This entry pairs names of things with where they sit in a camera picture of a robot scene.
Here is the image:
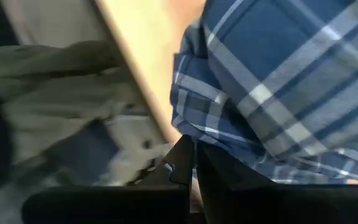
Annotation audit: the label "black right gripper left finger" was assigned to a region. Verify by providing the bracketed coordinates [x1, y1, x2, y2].
[22, 134, 195, 224]

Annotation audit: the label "blue plaid pajama pants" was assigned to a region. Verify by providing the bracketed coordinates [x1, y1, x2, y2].
[169, 0, 358, 185]

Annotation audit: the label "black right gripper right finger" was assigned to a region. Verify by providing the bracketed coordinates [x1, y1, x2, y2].
[196, 141, 358, 224]

